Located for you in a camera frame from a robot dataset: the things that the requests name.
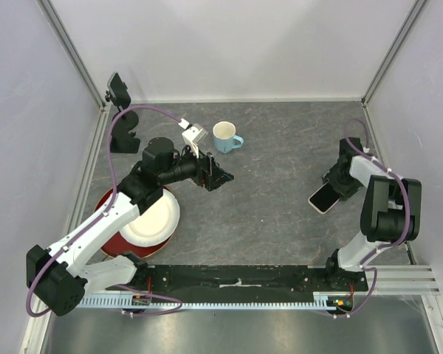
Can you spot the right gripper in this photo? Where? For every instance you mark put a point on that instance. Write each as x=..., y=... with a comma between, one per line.
x=345, y=191

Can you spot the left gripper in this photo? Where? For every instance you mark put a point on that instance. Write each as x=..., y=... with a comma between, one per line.
x=207, y=173

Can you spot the black phone pink case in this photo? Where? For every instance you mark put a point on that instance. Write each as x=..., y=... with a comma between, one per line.
x=324, y=198

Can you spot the black folding phone stand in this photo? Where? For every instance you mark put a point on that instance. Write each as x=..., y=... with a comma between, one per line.
x=124, y=142

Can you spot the black phone clear case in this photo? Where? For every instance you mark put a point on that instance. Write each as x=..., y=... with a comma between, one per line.
x=118, y=92

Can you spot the black round-base phone stand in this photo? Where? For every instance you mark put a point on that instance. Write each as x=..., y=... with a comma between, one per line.
x=128, y=121

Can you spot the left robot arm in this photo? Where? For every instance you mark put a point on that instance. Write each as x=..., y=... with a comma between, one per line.
x=60, y=275

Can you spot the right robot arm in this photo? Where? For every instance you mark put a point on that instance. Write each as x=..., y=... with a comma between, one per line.
x=391, y=209

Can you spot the light blue mug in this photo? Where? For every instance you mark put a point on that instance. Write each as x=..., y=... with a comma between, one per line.
x=225, y=137

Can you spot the white paper plate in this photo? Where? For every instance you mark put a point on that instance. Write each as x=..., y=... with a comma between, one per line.
x=156, y=224

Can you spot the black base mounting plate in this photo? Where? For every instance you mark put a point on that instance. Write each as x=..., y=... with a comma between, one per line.
x=244, y=283

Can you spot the red round tray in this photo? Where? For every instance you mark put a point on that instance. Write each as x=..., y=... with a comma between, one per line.
x=117, y=245

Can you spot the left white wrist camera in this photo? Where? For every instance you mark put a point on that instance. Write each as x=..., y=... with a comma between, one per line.
x=192, y=135

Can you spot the slotted cable duct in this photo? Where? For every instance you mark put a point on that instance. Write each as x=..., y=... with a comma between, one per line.
x=130, y=301

